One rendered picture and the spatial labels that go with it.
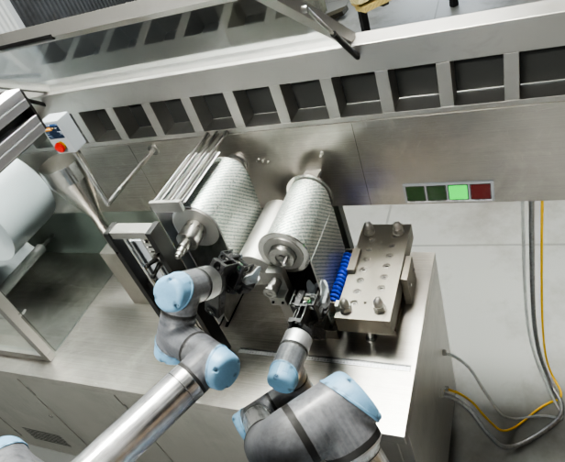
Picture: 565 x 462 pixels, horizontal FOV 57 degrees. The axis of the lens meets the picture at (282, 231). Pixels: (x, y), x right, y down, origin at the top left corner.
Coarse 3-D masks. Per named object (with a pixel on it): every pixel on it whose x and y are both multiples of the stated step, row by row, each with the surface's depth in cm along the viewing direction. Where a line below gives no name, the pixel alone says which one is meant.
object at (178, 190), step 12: (216, 132) 162; (228, 132) 161; (216, 144) 156; (192, 156) 155; (204, 156) 156; (216, 156) 154; (180, 168) 151; (192, 168) 149; (204, 168) 149; (180, 180) 145; (192, 180) 144; (168, 192) 146; (180, 192) 144; (156, 204) 140; (168, 204) 138; (180, 204) 137
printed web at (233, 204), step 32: (224, 160) 157; (192, 192) 147; (224, 192) 149; (288, 192) 153; (320, 192) 151; (224, 224) 146; (288, 224) 140; (320, 224) 149; (192, 256) 157; (224, 256) 174
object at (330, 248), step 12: (324, 228) 151; (336, 228) 160; (324, 240) 151; (336, 240) 160; (324, 252) 151; (336, 252) 160; (312, 264) 142; (324, 264) 151; (336, 264) 160; (324, 276) 151
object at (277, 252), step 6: (276, 246) 138; (282, 246) 138; (270, 252) 139; (276, 252) 138; (282, 252) 137; (288, 252) 137; (294, 252) 139; (270, 258) 141; (276, 258) 140; (282, 258) 139; (294, 258) 138; (276, 264) 142; (288, 264) 140
